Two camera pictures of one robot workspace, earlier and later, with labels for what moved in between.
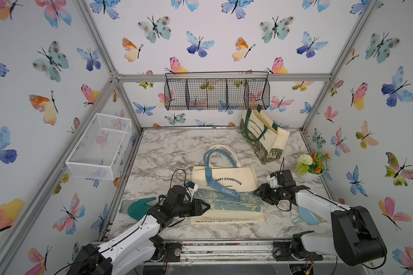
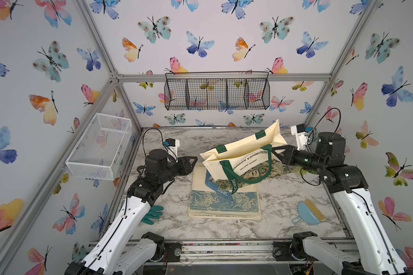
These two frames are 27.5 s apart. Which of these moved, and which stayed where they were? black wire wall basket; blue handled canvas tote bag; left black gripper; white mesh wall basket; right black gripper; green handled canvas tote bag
Moved: left black gripper; right black gripper; green handled canvas tote bag
Stayed: blue handled canvas tote bag; black wire wall basket; white mesh wall basket
